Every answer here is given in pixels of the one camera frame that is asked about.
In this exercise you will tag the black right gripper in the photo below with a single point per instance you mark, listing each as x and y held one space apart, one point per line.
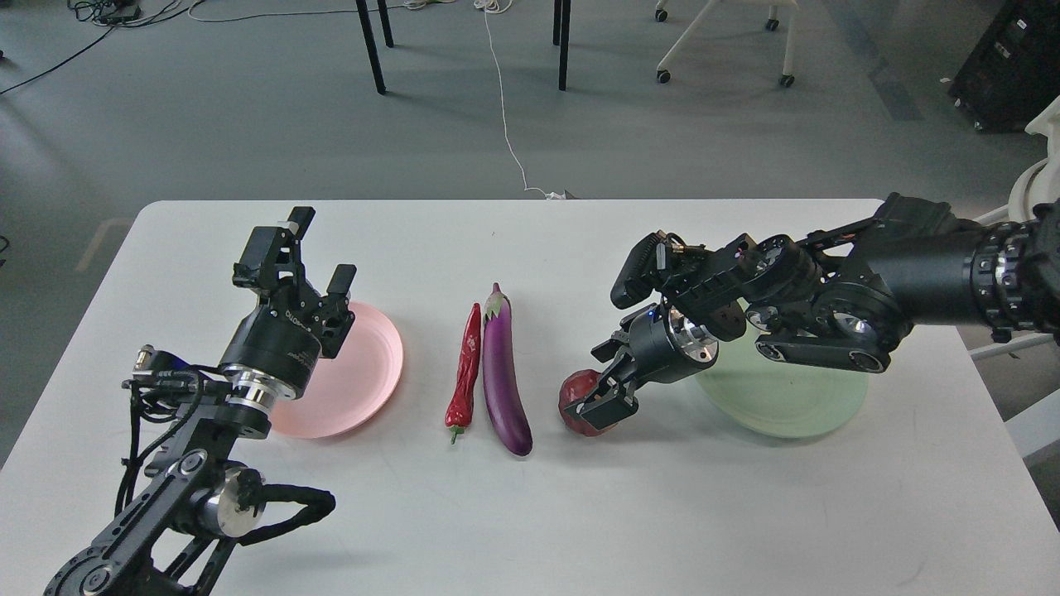
654 343

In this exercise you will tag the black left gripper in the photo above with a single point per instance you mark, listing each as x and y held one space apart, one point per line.
291 327

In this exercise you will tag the purple eggplant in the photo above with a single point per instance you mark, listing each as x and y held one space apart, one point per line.
499 381

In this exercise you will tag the red chili pepper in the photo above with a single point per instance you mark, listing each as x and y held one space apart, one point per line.
460 410

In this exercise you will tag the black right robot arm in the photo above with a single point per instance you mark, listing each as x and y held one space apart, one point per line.
839 299

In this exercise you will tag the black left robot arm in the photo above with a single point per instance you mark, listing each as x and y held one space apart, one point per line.
183 505

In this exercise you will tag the pink plate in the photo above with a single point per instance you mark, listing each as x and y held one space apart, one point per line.
344 392

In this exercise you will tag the green plate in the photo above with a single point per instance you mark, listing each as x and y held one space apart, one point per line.
780 399

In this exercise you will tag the black table legs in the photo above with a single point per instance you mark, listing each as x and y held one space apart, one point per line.
561 37

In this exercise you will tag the white stand at right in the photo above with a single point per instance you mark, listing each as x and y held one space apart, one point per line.
1027 190

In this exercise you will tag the black equipment case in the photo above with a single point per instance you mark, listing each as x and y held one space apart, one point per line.
1013 73

